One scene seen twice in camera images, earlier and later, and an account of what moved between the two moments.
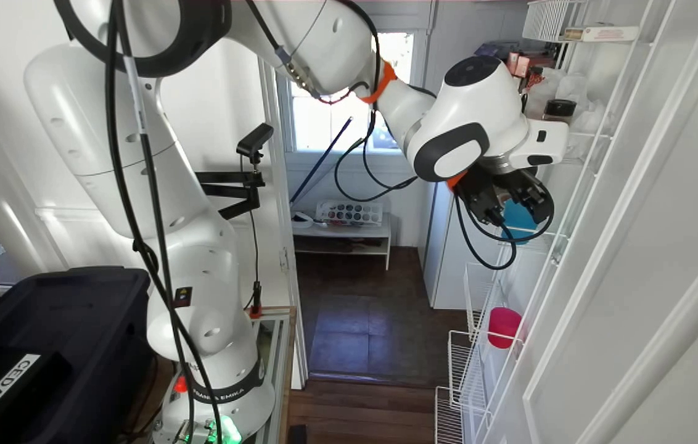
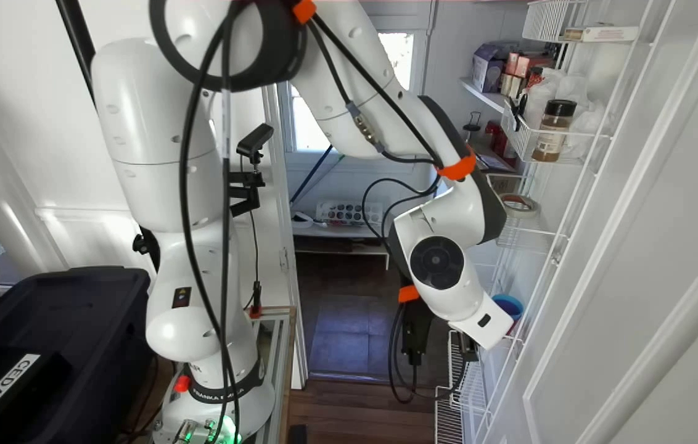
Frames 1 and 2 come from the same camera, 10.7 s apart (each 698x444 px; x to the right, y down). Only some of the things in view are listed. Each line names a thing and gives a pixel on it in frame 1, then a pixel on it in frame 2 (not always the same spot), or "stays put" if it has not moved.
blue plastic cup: (517, 219) -> (512, 305)
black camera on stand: (244, 184) stays put
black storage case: (61, 358) stays put
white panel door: (636, 336) stays put
